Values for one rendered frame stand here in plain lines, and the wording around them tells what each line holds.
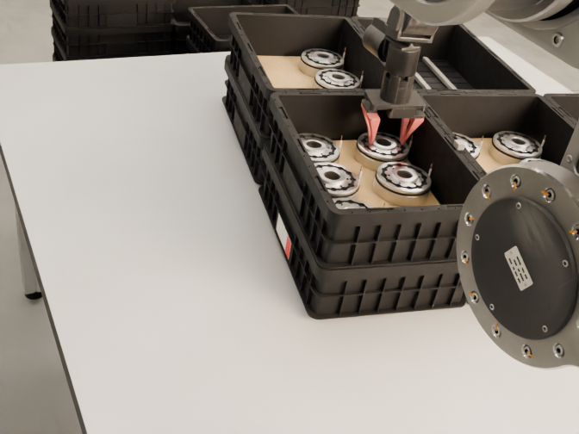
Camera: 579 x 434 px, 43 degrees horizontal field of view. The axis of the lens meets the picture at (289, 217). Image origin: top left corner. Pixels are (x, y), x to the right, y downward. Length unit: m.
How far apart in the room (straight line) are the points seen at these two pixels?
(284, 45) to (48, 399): 1.07
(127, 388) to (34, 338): 1.09
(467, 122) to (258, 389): 0.77
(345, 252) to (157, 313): 0.32
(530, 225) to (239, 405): 0.56
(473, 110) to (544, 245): 0.91
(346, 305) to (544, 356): 0.56
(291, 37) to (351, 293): 0.79
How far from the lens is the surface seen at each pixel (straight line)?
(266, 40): 1.81
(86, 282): 1.30
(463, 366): 1.26
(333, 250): 1.16
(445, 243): 1.24
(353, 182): 1.32
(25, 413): 2.03
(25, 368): 2.12
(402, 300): 1.30
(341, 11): 3.16
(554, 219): 0.71
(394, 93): 1.38
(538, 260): 0.73
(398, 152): 1.45
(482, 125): 1.64
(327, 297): 1.22
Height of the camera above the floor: 1.55
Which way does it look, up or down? 35 degrees down
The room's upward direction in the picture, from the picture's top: 10 degrees clockwise
